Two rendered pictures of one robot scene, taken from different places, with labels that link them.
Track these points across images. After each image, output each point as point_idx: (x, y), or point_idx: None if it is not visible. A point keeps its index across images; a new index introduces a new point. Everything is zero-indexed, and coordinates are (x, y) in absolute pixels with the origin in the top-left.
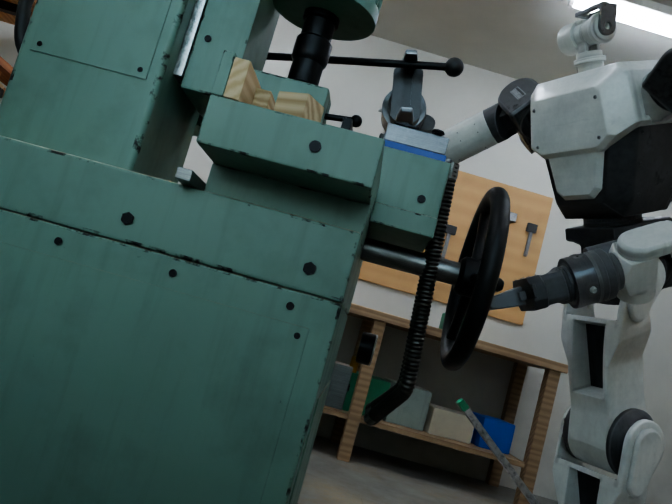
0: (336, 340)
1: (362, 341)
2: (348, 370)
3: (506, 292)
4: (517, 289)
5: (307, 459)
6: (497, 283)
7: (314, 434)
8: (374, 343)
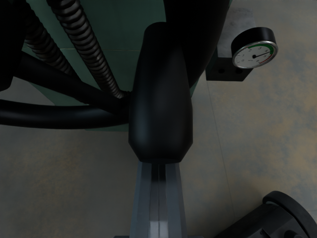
0: (48, 15)
1: (236, 37)
2: (216, 56)
3: (136, 181)
4: (130, 234)
5: (132, 82)
6: (128, 128)
7: (133, 73)
8: (239, 48)
